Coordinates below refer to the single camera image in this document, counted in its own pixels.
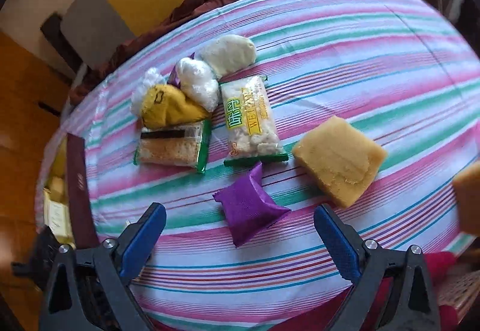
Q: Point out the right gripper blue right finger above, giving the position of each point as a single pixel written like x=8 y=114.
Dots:
x=410 y=304

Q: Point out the white plastic bag ball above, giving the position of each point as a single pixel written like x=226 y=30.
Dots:
x=198 y=82

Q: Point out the red cloth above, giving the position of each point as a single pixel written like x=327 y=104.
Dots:
x=439 y=264

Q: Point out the wooden wardrobe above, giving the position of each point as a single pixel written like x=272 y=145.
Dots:
x=32 y=96

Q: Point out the maroon gold tin box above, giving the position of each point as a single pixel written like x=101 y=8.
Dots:
x=65 y=195

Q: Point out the green biscuit packet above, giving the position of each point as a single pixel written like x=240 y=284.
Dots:
x=184 y=145

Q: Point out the rice cracker snack bag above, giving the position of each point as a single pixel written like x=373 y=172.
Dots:
x=251 y=128

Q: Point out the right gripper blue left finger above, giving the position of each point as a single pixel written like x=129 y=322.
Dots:
x=89 y=289

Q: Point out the small purple snack packet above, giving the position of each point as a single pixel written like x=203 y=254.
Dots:
x=174 y=78

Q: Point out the yellow sock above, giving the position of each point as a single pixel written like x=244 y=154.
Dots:
x=165 y=106

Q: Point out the striped bed sheet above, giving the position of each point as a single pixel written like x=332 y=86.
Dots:
x=395 y=69

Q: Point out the clear plastic bag ball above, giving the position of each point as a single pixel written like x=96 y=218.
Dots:
x=150 y=78

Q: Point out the yellow sponge block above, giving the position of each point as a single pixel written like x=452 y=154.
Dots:
x=341 y=159

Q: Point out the cream sock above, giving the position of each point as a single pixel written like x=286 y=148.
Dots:
x=227 y=54

